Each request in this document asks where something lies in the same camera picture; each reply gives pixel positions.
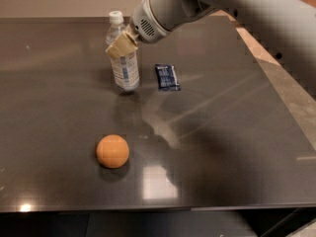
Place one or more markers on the clear plastic water bottle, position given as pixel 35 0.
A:
pixel 125 68

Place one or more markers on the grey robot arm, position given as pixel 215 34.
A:
pixel 285 28

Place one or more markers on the dark blue snack packet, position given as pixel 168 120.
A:
pixel 167 77

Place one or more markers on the orange ball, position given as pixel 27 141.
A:
pixel 112 151

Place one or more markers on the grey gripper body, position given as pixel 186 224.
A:
pixel 143 26

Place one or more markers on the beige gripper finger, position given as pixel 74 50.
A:
pixel 123 45

